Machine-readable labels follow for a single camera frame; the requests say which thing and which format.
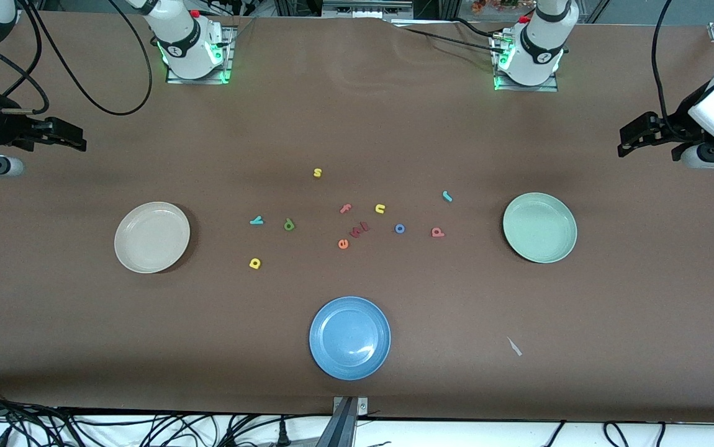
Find beige round plate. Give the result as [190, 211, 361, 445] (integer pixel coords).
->
[114, 202, 191, 274]

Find pale green round plate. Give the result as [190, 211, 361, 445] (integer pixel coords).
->
[502, 192, 579, 264]

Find orange dried flowers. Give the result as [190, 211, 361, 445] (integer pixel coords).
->
[472, 0, 519, 14]

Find blue round plate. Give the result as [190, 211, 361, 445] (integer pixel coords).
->
[309, 296, 392, 381]

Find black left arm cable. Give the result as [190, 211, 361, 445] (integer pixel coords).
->
[651, 0, 705, 143]

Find black base power cable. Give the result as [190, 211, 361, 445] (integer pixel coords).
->
[391, 17, 504, 55]

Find tangled black floor cables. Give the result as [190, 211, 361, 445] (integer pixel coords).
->
[0, 385, 314, 447]

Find looped black floor cable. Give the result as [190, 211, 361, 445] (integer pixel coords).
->
[602, 421, 634, 447]

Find thin black floor cable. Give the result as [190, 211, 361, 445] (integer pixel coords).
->
[542, 421, 567, 447]

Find grey metal equipment frame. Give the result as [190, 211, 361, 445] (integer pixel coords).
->
[321, 0, 415, 19]

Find metal corner bracket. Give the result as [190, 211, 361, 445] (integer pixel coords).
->
[332, 396, 369, 415]

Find grey aluminium profile post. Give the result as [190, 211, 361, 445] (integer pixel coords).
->
[315, 397, 359, 447]

